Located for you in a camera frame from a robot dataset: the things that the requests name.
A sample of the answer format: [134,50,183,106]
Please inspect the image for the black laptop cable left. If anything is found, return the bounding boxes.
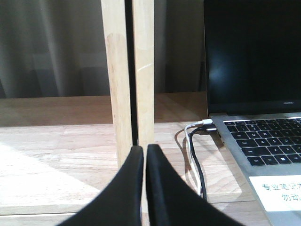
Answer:
[189,127,217,201]

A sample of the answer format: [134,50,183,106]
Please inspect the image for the silver laptop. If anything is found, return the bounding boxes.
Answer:
[204,0,301,226]

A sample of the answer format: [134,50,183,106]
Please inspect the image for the white laptop cable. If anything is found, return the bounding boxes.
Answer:
[184,119,214,197]

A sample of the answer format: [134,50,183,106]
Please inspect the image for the light wooden shelf unit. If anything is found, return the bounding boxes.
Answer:
[0,0,266,226]

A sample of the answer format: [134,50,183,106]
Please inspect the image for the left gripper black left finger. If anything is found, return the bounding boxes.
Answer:
[59,146,144,226]

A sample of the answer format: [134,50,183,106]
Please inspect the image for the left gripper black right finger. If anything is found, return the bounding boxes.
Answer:
[146,144,240,226]

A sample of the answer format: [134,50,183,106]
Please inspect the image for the white label sticker left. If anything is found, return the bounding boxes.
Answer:
[249,175,301,212]

